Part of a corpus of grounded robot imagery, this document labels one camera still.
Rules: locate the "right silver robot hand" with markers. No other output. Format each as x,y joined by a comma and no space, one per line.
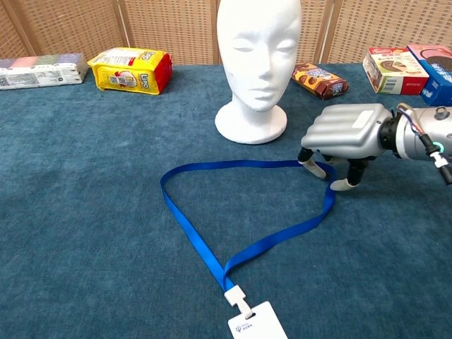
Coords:
346,130

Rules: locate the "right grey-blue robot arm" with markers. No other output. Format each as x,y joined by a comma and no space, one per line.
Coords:
409,137

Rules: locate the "white foam mannequin head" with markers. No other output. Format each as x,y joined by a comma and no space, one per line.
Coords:
257,53

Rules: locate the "brown chocolate cookie pack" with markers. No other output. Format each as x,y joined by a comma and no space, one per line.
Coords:
319,81

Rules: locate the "white red wafer box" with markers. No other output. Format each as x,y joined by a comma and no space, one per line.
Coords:
395,72

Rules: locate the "pink blue sandwich cookie box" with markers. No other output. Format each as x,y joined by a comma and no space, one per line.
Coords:
439,77

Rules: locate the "yellow red biscuit bag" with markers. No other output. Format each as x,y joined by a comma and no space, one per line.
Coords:
130,70

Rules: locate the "dark blue table cloth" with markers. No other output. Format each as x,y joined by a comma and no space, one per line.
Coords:
106,212

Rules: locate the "woven bamboo folding screen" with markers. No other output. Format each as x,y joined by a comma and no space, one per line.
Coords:
70,24

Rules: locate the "multicolour tissue pack row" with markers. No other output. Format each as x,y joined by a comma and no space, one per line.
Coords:
42,72

